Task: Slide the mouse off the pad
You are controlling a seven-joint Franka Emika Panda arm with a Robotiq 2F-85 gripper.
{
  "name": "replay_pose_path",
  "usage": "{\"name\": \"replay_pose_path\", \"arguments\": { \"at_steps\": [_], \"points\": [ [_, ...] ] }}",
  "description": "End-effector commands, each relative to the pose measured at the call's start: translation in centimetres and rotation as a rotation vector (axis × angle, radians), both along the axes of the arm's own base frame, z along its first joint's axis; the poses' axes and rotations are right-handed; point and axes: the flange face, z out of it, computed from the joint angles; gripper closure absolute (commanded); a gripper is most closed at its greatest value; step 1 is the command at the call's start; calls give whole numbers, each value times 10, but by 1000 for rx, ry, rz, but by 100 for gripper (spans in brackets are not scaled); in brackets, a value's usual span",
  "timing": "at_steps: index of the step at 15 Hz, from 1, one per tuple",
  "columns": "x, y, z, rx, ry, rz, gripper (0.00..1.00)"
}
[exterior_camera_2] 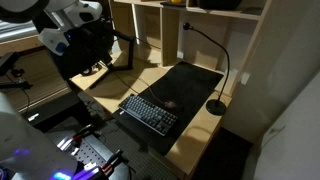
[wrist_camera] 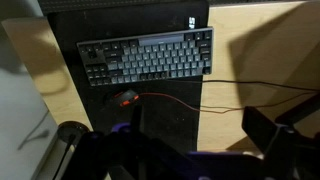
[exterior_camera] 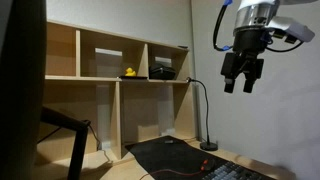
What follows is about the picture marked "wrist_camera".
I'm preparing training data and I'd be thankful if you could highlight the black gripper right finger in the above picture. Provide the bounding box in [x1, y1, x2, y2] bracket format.
[241, 105, 292, 158]

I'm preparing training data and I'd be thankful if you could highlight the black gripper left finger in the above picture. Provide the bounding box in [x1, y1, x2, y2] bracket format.
[129, 104, 145, 134]

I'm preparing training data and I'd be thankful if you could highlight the black mouse with orange accents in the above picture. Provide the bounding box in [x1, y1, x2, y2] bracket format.
[105, 89, 140, 108]

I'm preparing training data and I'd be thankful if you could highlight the black desk mat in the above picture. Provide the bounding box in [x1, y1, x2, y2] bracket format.
[46, 0, 210, 155]

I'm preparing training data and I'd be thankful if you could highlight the grey and black keyboard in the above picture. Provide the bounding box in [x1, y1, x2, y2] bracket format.
[76, 26, 215, 88]

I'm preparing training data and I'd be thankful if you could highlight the black gooseneck desk lamp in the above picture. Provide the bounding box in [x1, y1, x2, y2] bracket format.
[51, 120, 92, 180]

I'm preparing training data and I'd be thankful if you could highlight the red mouse cable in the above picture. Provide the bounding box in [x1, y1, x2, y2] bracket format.
[138, 91, 320, 115]

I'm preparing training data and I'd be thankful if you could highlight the thin black keyboard cable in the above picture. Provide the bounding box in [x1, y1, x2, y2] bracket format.
[165, 78, 320, 92]

